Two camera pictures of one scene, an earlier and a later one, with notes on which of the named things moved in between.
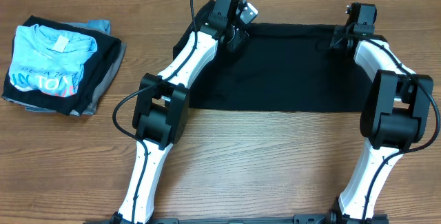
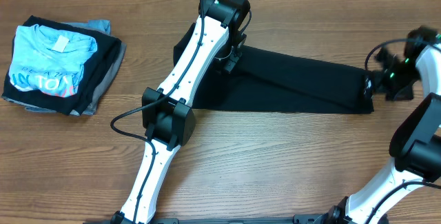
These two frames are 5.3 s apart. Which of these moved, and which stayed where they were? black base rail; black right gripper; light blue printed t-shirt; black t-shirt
Moved: black t-shirt; black right gripper
Stayed: light blue printed t-shirt; black base rail
